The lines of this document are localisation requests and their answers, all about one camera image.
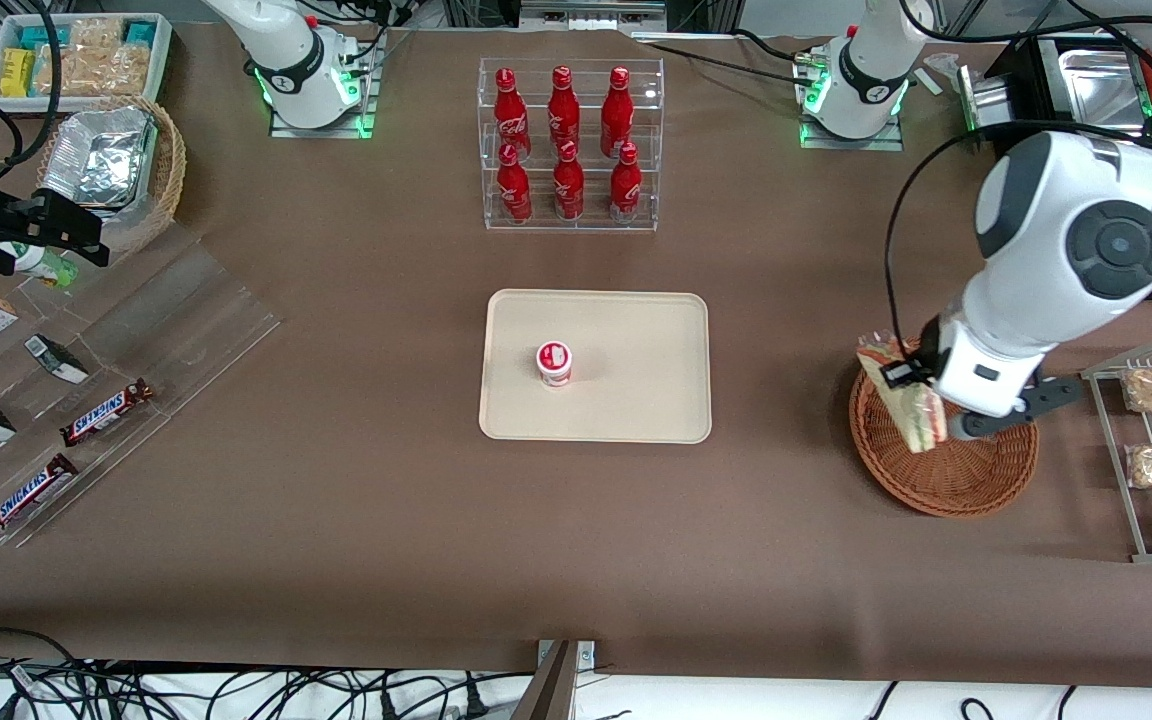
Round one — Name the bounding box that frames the steel square container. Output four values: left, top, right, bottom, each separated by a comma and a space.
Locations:
955, 65, 1013, 137

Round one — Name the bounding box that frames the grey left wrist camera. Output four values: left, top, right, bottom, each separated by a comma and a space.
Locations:
948, 377, 1085, 442

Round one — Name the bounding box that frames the aluminium frame profile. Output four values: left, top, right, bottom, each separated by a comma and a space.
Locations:
514, 0, 669, 28

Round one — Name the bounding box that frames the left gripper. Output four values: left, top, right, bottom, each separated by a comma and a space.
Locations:
880, 316, 1049, 419

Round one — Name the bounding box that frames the clear acrylic stepped display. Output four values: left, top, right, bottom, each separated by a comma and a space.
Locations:
0, 222, 283, 548

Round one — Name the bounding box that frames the tall tan wicker basket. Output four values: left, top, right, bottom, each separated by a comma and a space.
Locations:
36, 95, 187, 257

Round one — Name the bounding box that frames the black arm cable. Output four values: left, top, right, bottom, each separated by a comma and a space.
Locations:
0, 0, 64, 183
883, 118, 1047, 346

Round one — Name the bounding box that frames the Snickers chocolate bar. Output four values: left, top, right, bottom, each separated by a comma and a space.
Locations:
60, 378, 156, 448
0, 453, 80, 541

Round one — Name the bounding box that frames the clear acrylic bottle rack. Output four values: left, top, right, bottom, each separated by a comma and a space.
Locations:
478, 57, 665, 233

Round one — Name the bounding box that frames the yellow snack packet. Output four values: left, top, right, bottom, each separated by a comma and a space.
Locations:
1, 48, 37, 99

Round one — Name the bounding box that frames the grey metal wire rack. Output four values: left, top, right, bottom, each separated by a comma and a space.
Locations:
1080, 333, 1152, 565

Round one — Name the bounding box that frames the white plastic snack bin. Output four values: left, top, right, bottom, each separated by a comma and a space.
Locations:
0, 13, 174, 112

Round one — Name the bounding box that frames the grey aluminium bracket bar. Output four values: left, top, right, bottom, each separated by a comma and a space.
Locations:
512, 640, 598, 720

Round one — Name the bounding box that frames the aluminium foil container stack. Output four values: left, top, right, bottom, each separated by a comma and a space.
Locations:
40, 105, 158, 212

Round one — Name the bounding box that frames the round brown wicker basket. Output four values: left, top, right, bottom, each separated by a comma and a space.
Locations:
849, 345, 1040, 518

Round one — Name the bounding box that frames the beige rectangular serving tray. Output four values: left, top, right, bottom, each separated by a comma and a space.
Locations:
479, 289, 713, 444

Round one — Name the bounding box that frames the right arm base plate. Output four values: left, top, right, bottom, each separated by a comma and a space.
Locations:
268, 28, 378, 140

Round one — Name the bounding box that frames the green and white bottle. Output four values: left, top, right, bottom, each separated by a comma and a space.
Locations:
0, 240, 80, 290

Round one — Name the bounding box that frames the brown table cover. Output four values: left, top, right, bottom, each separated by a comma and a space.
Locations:
0, 22, 1152, 691

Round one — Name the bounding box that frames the large steel pan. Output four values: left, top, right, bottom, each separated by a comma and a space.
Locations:
1057, 49, 1149, 136

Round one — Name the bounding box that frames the triangular sandwich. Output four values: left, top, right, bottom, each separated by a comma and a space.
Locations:
856, 332, 947, 455

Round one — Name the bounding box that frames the red and white yogurt cup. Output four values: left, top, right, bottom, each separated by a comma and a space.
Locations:
536, 341, 574, 388

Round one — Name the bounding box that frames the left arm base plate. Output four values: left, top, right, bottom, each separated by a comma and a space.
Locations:
798, 45, 906, 152

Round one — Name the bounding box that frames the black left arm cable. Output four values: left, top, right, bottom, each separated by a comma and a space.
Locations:
883, 118, 1047, 346

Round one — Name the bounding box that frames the red cola bottle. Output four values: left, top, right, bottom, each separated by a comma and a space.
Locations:
547, 66, 582, 151
493, 68, 533, 161
608, 142, 643, 225
496, 143, 534, 225
600, 67, 635, 159
552, 140, 586, 221

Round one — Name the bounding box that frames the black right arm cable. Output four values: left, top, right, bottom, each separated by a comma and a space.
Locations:
0, 0, 64, 183

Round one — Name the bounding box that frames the clear rice cracker bag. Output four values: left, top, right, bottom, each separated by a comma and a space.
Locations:
35, 43, 153, 97
69, 18, 128, 50

